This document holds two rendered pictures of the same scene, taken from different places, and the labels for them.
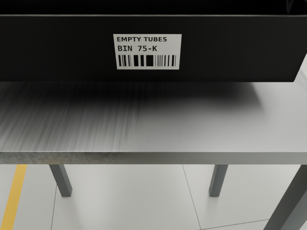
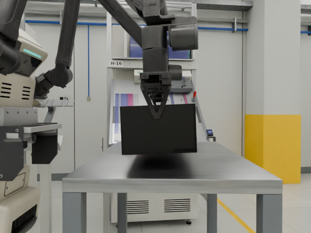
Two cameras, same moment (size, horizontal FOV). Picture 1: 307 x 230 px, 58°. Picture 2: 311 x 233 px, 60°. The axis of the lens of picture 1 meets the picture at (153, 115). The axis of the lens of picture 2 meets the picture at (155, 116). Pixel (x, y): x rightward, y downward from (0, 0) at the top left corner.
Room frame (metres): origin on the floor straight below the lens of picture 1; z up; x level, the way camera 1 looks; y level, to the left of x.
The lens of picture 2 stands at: (0.46, -0.84, 0.94)
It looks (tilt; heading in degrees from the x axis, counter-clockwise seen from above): 1 degrees down; 92
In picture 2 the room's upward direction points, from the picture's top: straight up
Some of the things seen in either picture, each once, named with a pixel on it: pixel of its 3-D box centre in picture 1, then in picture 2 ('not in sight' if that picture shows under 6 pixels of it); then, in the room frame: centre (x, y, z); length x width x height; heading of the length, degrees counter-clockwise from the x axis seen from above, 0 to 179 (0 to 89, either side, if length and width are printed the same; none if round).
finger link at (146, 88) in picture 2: not in sight; (156, 98); (0.45, -0.22, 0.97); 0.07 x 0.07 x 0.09; 0
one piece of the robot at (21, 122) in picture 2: not in sight; (25, 139); (-0.01, 0.06, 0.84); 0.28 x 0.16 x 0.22; 90
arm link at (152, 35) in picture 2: not in sight; (157, 39); (0.45, -0.22, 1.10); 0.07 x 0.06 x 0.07; 171
